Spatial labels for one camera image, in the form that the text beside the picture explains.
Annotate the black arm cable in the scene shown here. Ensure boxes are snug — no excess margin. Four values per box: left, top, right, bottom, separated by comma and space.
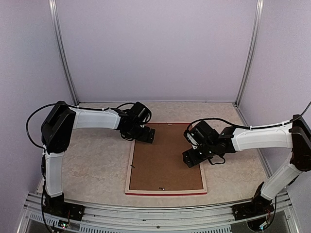
25, 103, 64, 149
187, 100, 311, 132

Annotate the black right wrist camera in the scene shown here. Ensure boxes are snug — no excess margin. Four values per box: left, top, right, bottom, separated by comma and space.
184, 120, 219, 149

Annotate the left aluminium corner post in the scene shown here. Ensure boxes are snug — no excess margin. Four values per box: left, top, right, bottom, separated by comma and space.
48, 0, 79, 105

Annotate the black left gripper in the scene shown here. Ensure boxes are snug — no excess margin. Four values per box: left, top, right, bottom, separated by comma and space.
125, 123, 156, 143

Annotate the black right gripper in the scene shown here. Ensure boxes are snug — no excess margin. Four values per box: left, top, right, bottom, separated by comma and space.
183, 142, 216, 167

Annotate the right aluminium corner post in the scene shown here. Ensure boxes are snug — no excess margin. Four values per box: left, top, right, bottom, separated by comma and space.
235, 0, 264, 108

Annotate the aluminium front rail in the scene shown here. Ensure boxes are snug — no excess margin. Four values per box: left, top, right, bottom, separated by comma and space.
23, 193, 296, 233

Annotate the aluminium corner post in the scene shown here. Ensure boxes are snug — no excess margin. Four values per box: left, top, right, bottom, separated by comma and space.
48, 0, 79, 105
235, 0, 264, 108

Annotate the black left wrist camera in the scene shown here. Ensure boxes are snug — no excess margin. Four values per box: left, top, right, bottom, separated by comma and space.
124, 102, 152, 127

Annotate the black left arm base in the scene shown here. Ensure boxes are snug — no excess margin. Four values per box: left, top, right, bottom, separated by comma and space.
43, 192, 85, 221

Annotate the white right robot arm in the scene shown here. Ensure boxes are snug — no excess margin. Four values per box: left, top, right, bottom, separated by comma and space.
182, 115, 311, 216

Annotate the brown cardboard backing board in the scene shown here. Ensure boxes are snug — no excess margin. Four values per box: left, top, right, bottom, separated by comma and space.
128, 123, 204, 191

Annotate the light wood picture frame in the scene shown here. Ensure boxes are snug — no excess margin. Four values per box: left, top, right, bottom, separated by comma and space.
124, 122, 209, 196

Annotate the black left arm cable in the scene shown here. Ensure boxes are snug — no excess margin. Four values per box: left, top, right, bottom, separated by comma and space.
25, 103, 64, 149

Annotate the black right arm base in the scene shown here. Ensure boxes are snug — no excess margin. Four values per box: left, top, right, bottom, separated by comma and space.
232, 182, 275, 220

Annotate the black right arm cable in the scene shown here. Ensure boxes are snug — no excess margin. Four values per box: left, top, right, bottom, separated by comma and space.
187, 100, 311, 132

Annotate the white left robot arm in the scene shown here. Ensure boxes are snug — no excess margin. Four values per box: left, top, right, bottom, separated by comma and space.
41, 101, 156, 216

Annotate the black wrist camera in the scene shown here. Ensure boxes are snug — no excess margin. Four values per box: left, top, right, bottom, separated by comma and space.
184, 120, 219, 149
124, 102, 152, 127

